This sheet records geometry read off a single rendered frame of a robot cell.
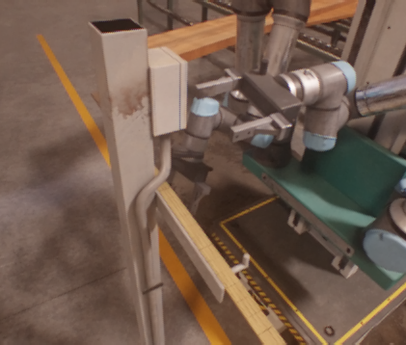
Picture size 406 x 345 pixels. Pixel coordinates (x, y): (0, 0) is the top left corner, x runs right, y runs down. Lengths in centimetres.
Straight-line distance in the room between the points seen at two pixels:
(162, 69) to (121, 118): 9
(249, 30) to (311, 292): 95
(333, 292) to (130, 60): 116
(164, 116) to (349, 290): 110
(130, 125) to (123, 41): 12
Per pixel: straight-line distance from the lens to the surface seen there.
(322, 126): 75
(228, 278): 50
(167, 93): 48
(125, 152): 51
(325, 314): 132
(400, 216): 79
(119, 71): 45
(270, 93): 63
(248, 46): 105
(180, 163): 95
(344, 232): 106
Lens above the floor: 142
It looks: 40 degrees down
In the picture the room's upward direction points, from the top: 4 degrees clockwise
